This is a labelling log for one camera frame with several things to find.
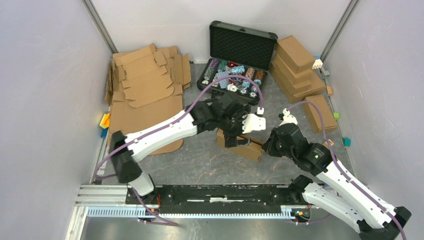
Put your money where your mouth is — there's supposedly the wooden letter H block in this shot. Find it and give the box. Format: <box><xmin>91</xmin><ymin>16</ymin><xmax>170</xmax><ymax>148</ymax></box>
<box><xmin>323</xmin><ymin>139</ymin><xmax>334</xmax><ymax>149</ymax></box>

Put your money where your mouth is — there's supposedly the black poker chip case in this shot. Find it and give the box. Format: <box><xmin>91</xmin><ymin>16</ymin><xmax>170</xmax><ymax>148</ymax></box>
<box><xmin>196</xmin><ymin>20</ymin><xmax>278</xmax><ymax>105</ymax></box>

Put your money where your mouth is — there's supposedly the small wooden cube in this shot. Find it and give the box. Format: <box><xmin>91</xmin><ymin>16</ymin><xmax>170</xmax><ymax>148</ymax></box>
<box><xmin>326</xmin><ymin>86</ymin><xmax>334</xmax><ymax>97</ymax></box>

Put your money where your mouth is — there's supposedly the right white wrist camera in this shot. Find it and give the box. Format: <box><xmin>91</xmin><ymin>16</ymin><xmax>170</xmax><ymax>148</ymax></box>
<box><xmin>278</xmin><ymin>108</ymin><xmax>298</xmax><ymax>126</ymax></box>

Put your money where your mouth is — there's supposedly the white blue toy brick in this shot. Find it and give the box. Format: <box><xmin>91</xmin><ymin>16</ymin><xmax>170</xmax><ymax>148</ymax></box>
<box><xmin>311</xmin><ymin>56</ymin><xmax>324</xmax><ymax>70</ymax></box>

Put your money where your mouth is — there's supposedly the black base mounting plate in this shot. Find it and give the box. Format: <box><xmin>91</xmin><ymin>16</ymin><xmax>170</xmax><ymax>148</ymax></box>
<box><xmin>141</xmin><ymin>184</ymin><xmax>307</xmax><ymax>214</ymax></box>

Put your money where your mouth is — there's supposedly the lime green small block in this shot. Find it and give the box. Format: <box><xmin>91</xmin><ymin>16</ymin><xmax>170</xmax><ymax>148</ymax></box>
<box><xmin>333</xmin><ymin>112</ymin><xmax>340</xmax><ymax>120</ymax></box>

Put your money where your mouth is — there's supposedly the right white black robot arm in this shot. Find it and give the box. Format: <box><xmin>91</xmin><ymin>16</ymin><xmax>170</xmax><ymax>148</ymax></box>
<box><xmin>262</xmin><ymin>123</ymin><xmax>412</xmax><ymax>240</ymax></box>

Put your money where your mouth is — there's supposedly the teal cube block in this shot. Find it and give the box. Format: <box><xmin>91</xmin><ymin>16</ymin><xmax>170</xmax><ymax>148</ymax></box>
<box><xmin>342</xmin><ymin>137</ymin><xmax>352</xmax><ymax>148</ymax></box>

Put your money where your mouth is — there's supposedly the single folded cardboard box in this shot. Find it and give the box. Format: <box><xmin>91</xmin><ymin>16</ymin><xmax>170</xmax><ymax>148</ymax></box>
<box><xmin>302</xmin><ymin>95</ymin><xmax>338</xmax><ymax>134</ymax></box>

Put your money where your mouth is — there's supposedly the stack of flat cardboard blanks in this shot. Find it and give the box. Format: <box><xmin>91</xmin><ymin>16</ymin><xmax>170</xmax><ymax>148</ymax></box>
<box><xmin>105</xmin><ymin>43</ymin><xmax>192</xmax><ymax>145</ymax></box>

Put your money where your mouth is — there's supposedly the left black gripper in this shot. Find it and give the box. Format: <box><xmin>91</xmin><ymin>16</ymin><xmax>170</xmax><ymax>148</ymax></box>
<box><xmin>218</xmin><ymin>105</ymin><xmax>252</xmax><ymax>148</ymax></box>

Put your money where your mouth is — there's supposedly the orange yellow toy block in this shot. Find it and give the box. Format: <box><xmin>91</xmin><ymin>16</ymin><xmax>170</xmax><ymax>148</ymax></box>
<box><xmin>99</xmin><ymin>113</ymin><xmax>110</xmax><ymax>129</ymax></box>

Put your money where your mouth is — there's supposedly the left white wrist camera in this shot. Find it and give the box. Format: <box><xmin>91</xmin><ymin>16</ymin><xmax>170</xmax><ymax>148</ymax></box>
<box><xmin>242</xmin><ymin>113</ymin><xmax>266</xmax><ymax>134</ymax></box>

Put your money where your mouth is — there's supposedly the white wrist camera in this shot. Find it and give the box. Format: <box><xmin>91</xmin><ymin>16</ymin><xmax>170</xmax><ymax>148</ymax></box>
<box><xmin>242</xmin><ymin>113</ymin><xmax>266</xmax><ymax>134</ymax></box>
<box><xmin>278</xmin><ymin>108</ymin><xmax>298</xmax><ymax>126</ymax></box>

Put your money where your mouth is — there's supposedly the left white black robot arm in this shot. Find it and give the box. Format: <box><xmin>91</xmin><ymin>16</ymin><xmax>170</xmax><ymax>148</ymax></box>
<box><xmin>108</xmin><ymin>92</ymin><xmax>264</xmax><ymax>204</ymax></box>

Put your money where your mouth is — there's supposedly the grey small block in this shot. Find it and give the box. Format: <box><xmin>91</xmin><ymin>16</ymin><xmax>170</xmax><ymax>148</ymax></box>
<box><xmin>321</xmin><ymin>70</ymin><xmax>330</xmax><ymax>79</ymax></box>

